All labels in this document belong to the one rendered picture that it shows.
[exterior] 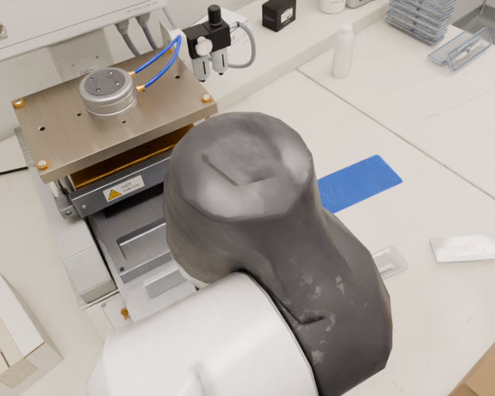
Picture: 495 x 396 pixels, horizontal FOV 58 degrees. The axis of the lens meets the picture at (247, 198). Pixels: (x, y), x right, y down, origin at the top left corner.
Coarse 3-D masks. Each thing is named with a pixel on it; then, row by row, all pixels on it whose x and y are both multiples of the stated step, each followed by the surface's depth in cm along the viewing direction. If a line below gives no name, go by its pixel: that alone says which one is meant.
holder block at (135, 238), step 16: (144, 192) 75; (160, 192) 74; (112, 208) 73; (128, 208) 73; (144, 208) 71; (160, 208) 70; (96, 224) 69; (112, 224) 69; (128, 224) 69; (144, 224) 69; (160, 224) 70; (112, 240) 67; (128, 240) 69; (144, 240) 69; (160, 240) 69; (112, 256) 66; (128, 256) 67; (144, 256) 65; (160, 256) 66; (128, 272) 64; (144, 272) 66
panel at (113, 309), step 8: (112, 296) 69; (120, 296) 70; (104, 304) 69; (112, 304) 70; (120, 304) 70; (104, 312) 70; (112, 312) 70; (120, 312) 71; (112, 320) 71; (120, 320) 72; (128, 320) 72; (112, 328) 71
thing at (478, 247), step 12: (432, 240) 90; (444, 240) 90; (456, 240) 90; (468, 240) 90; (480, 240) 90; (492, 240) 90; (444, 252) 89; (456, 252) 89; (468, 252) 88; (480, 252) 88; (492, 252) 88
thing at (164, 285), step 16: (112, 272) 67; (160, 272) 62; (176, 272) 62; (128, 288) 65; (144, 288) 65; (160, 288) 63; (176, 288) 65; (192, 288) 65; (128, 304) 64; (144, 304) 64; (160, 304) 63
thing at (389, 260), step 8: (384, 248) 90; (392, 248) 90; (376, 256) 89; (384, 256) 89; (392, 256) 89; (400, 256) 89; (376, 264) 88; (384, 264) 88; (392, 264) 88; (400, 264) 88; (408, 264) 88; (384, 272) 87; (392, 272) 87
